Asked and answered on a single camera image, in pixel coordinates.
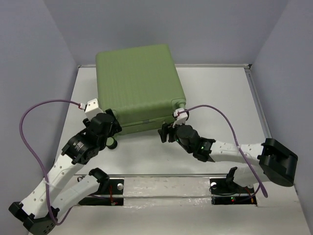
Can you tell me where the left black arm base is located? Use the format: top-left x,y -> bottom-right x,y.
78,178 -> 124,206

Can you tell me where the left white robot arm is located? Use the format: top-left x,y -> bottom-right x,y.
9,109 -> 122,235

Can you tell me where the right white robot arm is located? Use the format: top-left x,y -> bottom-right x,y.
158,123 -> 298,192

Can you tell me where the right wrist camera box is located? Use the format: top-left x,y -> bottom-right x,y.
172,108 -> 189,128

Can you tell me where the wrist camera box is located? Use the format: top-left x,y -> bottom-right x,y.
172,108 -> 189,128
85,98 -> 103,120

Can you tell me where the green hard-shell suitcase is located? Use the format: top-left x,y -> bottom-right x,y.
95,44 -> 186,149

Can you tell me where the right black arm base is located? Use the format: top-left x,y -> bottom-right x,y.
209,167 -> 257,206

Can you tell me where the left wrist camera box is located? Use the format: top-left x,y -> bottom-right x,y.
85,98 -> 103,120

